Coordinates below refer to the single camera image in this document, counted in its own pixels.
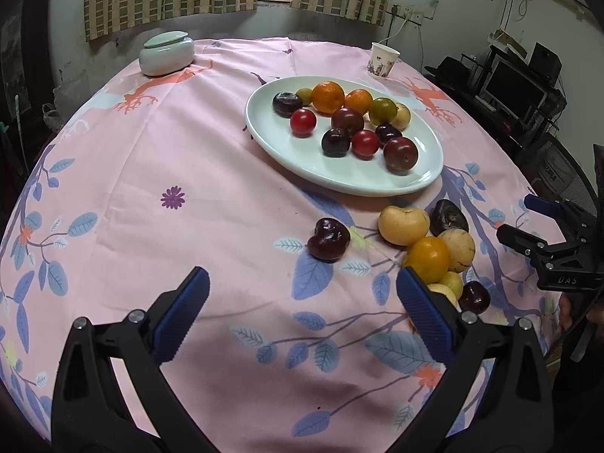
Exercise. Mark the orange yellow tomato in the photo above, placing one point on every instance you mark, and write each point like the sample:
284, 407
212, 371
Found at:
429, 257

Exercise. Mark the pale pepino melon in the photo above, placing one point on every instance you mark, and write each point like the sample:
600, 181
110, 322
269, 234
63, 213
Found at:
403, 226

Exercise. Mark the dark heart-shaped cherry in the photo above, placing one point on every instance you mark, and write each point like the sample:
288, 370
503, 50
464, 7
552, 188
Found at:
329, 241

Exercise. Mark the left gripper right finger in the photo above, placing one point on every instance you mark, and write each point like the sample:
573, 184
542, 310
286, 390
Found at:
515, 413

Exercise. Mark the small green-yellow fruit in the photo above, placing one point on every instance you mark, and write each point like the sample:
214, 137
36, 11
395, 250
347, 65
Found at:
305, 94

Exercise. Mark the yellow striped pepino melon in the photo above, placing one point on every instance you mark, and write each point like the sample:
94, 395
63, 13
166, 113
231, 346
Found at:
402, 118

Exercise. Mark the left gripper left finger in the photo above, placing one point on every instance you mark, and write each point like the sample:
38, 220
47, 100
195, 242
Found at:
89, 412

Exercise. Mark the dark water chestnut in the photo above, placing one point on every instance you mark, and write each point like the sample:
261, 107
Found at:
284, 104

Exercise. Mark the computer monitor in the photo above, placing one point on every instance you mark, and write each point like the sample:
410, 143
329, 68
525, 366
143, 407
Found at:
508, 89

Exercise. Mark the large orange mandarin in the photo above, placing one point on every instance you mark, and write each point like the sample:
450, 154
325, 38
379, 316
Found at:
327, 97

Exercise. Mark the small orange mandarin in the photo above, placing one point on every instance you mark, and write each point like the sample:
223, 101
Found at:
359, 100

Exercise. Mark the floral paper cup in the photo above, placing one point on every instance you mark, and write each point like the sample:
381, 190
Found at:
382, 59

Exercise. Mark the dark purple mangosteen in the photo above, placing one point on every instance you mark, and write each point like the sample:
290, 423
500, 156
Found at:
445, 216

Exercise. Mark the red cherry tomato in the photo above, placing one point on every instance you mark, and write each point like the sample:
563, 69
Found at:
303, 122

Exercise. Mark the wall power strip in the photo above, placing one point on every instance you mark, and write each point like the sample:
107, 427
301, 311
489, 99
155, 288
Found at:
410, 13

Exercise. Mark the white lidded ceramic jar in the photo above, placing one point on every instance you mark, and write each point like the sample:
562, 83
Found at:
165, 53

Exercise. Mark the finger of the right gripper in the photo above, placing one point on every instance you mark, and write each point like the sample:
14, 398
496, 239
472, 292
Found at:
518, 240
543, 206

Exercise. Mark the white oval plate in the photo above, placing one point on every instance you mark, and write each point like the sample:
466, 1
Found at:
377, 162

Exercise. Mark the pink patterned tablecloth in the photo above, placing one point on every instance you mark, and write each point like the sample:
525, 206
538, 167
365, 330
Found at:
152, 177

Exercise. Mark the dark red plum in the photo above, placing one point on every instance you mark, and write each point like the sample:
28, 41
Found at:
348, 120

